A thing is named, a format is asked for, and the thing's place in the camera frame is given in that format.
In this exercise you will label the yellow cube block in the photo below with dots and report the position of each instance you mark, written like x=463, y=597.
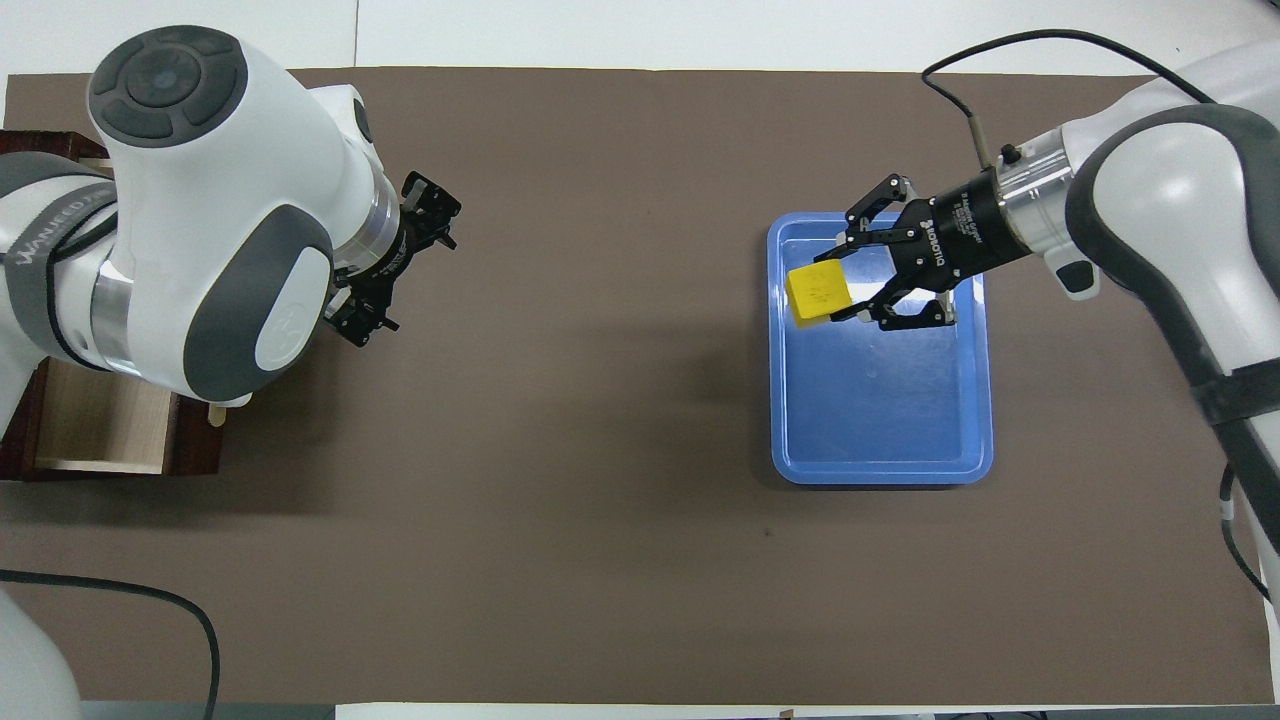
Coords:
x=818, y=293

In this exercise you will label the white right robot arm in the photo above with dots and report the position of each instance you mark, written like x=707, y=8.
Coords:
x=1180, y=200

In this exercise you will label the blue plastic tray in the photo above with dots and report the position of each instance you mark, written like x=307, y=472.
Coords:
x=880, y=400

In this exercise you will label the dark wooden drawer cabinet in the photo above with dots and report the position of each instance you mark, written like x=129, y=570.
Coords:
x=60, y=150

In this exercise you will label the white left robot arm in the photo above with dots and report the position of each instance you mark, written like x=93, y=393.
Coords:
x=230, y=150

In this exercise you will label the dark wooden drawer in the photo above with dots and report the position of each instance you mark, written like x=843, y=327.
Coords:
x=100, y=420

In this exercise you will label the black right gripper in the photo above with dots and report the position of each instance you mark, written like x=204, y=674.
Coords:
x=965, y=235

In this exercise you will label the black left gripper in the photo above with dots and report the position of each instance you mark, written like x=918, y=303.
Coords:
x=385, y=255

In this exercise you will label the brown paper table mat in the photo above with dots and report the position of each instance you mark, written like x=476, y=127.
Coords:
x=600, y=450

